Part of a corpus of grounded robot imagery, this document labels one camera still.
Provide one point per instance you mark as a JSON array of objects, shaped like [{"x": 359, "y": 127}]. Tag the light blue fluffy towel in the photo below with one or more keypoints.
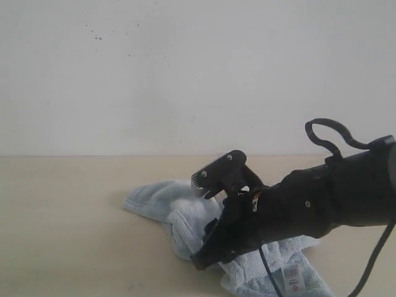
[{"x": 184, "y": 215}]

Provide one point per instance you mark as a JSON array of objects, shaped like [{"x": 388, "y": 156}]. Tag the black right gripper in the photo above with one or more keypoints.
[{"x": 302, "y": 203}]

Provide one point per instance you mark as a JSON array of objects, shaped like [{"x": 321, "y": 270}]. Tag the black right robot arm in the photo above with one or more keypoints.
[{"x": 357, "y": 191}]

